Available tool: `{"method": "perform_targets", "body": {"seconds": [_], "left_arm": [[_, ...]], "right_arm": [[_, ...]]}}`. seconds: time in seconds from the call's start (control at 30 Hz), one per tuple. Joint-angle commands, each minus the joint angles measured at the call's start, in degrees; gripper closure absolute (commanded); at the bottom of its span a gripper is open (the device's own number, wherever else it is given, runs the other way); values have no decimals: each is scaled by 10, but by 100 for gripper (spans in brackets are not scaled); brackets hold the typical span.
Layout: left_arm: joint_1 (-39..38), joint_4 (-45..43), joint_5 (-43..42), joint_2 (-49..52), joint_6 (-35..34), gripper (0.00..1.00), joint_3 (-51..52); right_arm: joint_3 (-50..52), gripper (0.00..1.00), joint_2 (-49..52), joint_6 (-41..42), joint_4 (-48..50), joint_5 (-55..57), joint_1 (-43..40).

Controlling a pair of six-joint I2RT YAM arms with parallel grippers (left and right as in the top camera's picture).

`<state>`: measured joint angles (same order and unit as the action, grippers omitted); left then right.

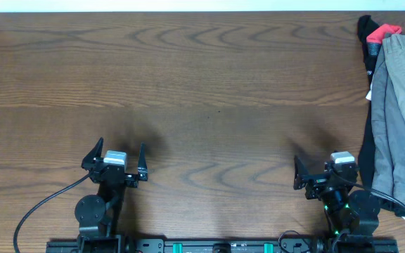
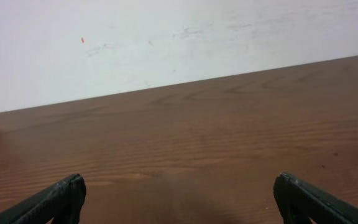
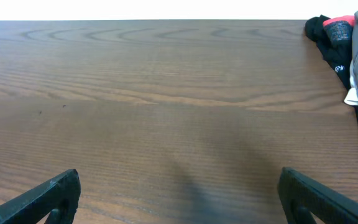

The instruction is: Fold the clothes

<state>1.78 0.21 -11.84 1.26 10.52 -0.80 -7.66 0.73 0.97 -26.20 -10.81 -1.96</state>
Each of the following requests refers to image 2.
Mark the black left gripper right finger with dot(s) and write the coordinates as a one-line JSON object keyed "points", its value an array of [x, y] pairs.
{"points": [[301, 202]]}

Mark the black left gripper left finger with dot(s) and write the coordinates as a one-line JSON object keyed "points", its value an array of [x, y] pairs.
{"points": [[59, 203]]}

